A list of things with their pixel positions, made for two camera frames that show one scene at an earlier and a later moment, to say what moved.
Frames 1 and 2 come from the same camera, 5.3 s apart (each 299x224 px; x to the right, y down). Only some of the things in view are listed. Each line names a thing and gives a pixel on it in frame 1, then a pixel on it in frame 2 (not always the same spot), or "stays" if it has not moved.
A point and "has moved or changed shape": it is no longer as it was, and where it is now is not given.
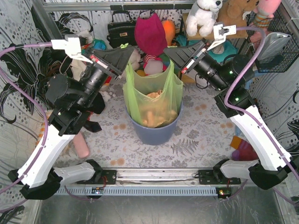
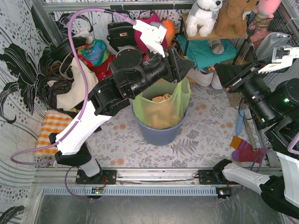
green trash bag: (153, 101) has moved or changed shape
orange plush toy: (169, 25) stays
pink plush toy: (264, 12) stays
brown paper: (154, 94) → (159, 99)
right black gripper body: (191, 61) → (237, 78)
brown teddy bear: (231, 12) stays
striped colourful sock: (244, 151) stays
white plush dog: (202, 16) stays
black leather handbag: (122, 33) stays
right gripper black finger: (183, 57) → (229, 73)
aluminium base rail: (146, 182) stays
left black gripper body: (104, 66) → (173, 66)
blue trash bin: (158, 136) has moved or changed shape
